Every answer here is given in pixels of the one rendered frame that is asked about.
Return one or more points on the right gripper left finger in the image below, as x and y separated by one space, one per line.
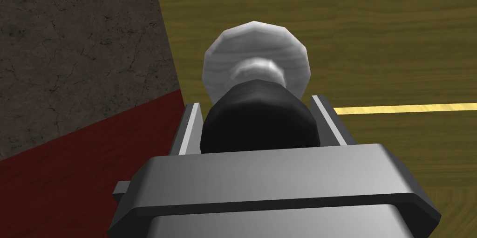
187 130

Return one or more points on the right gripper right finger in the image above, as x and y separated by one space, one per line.
329 124

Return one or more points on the black and grey door knob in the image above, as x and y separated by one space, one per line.
257 92

